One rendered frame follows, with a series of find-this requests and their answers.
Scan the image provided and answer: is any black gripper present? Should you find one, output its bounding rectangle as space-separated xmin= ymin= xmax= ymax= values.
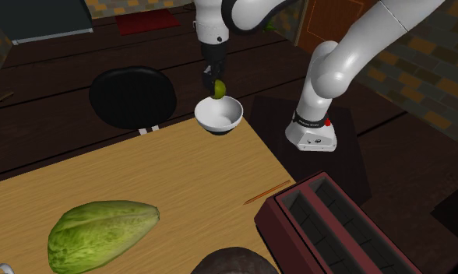
xmin=200 ymin=40 xmax=228 ymax=93

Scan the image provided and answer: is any green lime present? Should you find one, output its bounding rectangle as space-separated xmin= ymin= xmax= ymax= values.
xmin=210 ymin=79 xmax=227 ymax=100

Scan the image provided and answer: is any white bowl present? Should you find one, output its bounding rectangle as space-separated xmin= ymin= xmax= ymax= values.
xmin=193 ymin=95 xmax=245 ymax=136

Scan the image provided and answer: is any black round chair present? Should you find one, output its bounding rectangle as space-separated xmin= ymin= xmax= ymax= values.
xmin=88 ymin=65 xmax=178 ymax=136

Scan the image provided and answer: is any red rug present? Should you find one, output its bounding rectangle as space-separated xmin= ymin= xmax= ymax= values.
xmin=114 ymin=8 xmax=181 ymax=37

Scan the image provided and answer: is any orange pencil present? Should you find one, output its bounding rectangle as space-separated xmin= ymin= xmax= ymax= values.
xmin=242 ymin=179 xmax=292 ymax=206

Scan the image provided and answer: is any orange door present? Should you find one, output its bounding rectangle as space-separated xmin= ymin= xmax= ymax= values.
xmin=294 ymin=0 xmax=382 ymax=54

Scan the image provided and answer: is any dark robot stand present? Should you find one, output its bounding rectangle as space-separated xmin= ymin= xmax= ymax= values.
xmin=248 ymin=94 xmax=373 ymax=208

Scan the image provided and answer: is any dark cabinet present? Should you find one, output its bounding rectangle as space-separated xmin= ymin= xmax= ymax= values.
xmin=0 ymin=0 xmax=94 ymax=46

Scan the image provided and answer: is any brown round object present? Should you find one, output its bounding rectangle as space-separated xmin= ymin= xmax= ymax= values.
xmin=190 ymin=246 xmax=281 ymax=274

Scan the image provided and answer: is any dark red toaster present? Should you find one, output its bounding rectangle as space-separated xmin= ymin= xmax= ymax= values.
xmin=253 ymin=171 xmax=424 ymax=274

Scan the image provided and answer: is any green lettuce head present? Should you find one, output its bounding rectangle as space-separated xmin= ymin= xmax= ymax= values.
xmin=47 ymin=199 xmax=161 ymax=274

